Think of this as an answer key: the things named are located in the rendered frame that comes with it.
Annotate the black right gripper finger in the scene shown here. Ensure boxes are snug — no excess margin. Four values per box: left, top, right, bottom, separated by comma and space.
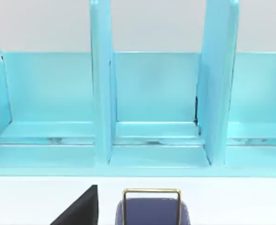
49, 184, 98, 225

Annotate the dark blue stapler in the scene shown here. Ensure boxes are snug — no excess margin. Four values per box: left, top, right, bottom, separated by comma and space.
115, 187, 194, 225

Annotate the light blue rack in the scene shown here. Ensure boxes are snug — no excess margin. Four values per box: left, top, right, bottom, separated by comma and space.
0, 0, 276, 178

